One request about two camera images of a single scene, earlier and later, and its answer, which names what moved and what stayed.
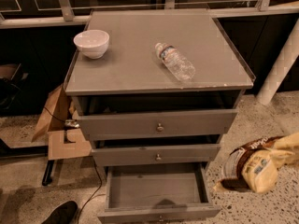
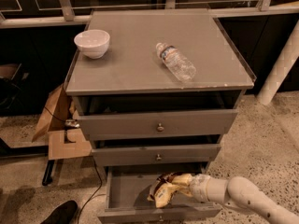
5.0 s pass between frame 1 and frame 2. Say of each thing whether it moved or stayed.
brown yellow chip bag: moved
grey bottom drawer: stayed
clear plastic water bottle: stayed
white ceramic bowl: stayed
